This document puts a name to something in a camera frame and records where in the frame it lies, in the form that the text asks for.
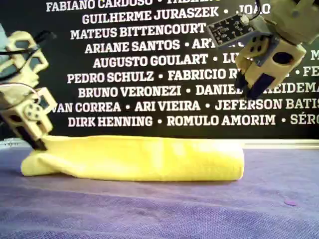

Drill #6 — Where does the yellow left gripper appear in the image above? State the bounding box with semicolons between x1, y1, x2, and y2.
0;87;57;151

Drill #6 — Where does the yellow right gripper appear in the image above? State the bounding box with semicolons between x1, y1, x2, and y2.
235;33;307;100

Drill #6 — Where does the yellow microfibre cloth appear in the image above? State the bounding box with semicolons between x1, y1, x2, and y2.
20;135;245;183

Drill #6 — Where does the black banner with white names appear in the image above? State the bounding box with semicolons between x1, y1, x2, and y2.
0;0;319;140

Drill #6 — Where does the purple table cover sheet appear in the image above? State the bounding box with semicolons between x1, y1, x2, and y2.
0;146;319;239

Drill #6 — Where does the pink-white left arm wire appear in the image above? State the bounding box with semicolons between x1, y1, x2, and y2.
0;83;42;105

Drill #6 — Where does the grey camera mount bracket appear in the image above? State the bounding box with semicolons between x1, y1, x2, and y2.
245;14;281;68

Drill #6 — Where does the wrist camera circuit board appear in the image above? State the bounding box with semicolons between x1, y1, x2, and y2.
206;13;251;47

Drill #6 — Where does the thin black camera cable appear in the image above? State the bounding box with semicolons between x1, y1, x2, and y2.
249;0;262;22

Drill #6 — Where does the aluminium table frame rail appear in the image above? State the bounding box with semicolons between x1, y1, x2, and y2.
0;137;319;150

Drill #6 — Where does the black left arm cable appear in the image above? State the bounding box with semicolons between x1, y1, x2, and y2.
0;30;57;62

